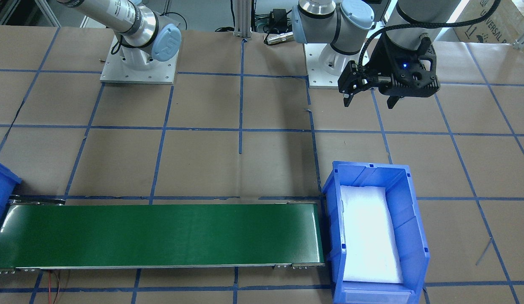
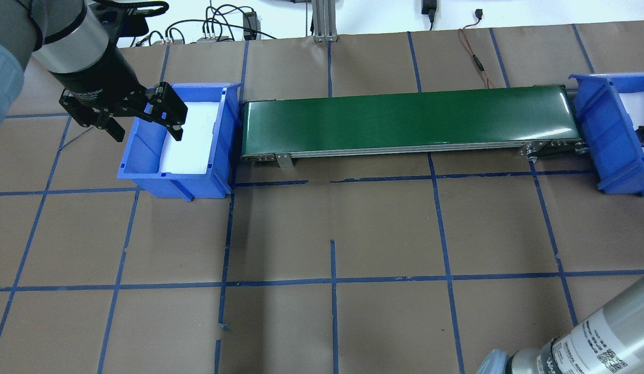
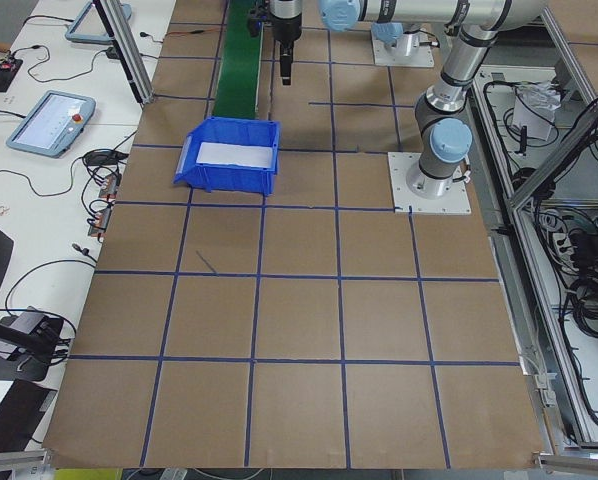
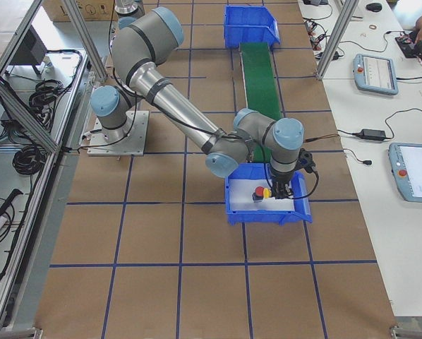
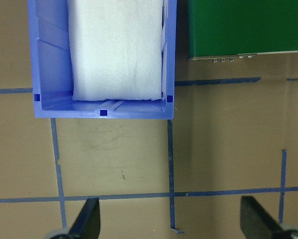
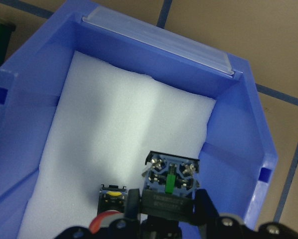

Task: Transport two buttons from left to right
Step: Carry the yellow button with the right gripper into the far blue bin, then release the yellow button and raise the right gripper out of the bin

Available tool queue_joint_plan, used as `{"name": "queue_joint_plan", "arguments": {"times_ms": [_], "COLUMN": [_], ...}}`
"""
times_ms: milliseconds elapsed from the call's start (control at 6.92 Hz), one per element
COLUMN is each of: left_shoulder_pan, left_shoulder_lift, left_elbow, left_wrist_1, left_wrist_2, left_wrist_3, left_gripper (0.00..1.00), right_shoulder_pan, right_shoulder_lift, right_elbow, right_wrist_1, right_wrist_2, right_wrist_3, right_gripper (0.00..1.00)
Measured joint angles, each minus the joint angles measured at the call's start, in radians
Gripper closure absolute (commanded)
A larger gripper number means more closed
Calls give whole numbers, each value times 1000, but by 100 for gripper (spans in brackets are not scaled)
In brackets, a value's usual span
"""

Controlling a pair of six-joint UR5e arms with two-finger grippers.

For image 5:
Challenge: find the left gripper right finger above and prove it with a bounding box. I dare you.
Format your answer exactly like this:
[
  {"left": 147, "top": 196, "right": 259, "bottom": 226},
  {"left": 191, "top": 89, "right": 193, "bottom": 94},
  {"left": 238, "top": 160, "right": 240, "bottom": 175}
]
[{"left": 240, "top": 196, "right": 298, "bottom": 239}]

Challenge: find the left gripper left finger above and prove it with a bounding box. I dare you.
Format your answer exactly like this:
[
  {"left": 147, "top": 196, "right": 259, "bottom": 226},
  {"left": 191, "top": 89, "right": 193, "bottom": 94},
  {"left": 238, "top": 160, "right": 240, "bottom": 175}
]
[{"left": 48, "top": 198, "right": 101, "bottom": 239}]

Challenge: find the white foam pad left bin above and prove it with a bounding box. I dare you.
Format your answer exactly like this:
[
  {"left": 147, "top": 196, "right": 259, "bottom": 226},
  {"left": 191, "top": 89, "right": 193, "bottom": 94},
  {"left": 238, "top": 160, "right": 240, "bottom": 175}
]
[{"left": 67, "top": 0, "right": 163, "bottom": 101}]

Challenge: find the left blue plastic bin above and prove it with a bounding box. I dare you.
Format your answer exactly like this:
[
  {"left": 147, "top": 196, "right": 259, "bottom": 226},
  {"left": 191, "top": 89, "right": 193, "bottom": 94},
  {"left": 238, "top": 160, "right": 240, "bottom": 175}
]
[{"left": 26, "top": 0, "right": 177, "bottom": 120}]

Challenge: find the green conveyor belt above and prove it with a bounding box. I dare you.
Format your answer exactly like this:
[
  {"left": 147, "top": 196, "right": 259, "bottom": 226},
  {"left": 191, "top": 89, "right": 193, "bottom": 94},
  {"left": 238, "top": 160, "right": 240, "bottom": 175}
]
[{"left": 187, "top": 0, "right": 298, "bottom": 60}]

